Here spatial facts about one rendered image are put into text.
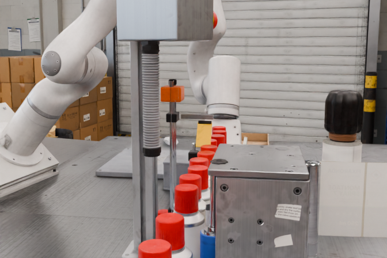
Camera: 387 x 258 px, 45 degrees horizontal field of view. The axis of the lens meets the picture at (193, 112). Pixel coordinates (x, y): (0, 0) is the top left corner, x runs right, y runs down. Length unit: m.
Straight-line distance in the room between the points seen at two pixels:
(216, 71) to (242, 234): 0.71
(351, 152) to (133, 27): 0.53
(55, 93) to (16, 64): 3.43
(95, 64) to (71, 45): 0.12
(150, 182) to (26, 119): 0.64
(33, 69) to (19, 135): 3.26
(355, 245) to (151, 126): 0.48
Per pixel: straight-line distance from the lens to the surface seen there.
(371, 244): 1.04
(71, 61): 1.36
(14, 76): 4.93
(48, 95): 1.48
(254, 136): 2.17
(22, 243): 1.17
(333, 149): 1.06
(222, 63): 1.20
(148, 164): 0.98
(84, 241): 1.14
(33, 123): 1.52
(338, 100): 1.05
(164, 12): 0.83
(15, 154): 1.60
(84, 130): 5.09
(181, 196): 0.64
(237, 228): 0.54
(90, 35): 1.37
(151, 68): 0.83
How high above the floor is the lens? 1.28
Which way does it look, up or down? 9 degrees down
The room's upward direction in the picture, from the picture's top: straight up
